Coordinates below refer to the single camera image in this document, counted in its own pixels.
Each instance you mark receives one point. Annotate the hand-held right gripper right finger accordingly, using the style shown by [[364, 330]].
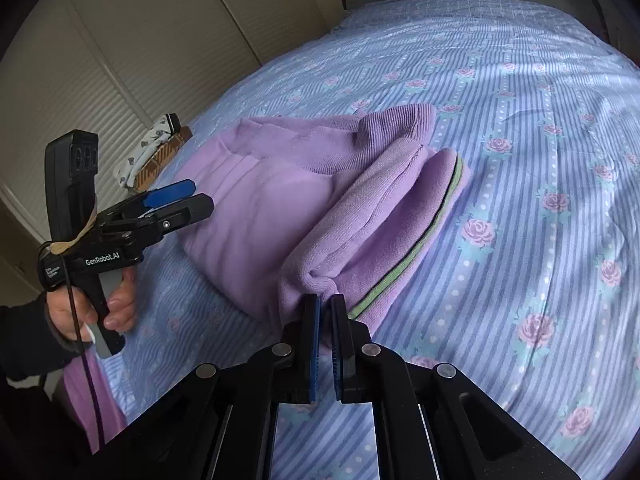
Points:
[[336, 345]]

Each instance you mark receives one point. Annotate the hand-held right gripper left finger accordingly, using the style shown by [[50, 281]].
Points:
[[314, 340]]

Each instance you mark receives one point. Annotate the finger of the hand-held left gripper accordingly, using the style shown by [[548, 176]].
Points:
[[170, 191], [195, 206]]

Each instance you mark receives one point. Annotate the purple sweatshirt with green print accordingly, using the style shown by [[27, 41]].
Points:
[[260, 210]]

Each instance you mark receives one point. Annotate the person's left forearm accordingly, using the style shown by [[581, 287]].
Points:
[[25, 340]]

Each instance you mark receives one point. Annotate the person's left hand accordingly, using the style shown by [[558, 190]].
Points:
[[122, 305]]

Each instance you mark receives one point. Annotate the brown plaid folded garment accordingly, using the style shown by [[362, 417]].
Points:
[[160, 160]]

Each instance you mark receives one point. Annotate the white printed folded garment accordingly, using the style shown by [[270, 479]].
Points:
[[145, 152]]

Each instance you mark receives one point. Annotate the navy folded garment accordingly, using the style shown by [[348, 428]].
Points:
[[174, 121]]

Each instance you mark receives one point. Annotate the white louvered wardrobe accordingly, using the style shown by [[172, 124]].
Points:
[[100, 60]]

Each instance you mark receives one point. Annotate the blue striped floral bed sheet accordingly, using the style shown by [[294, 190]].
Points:
[[525, 210]]

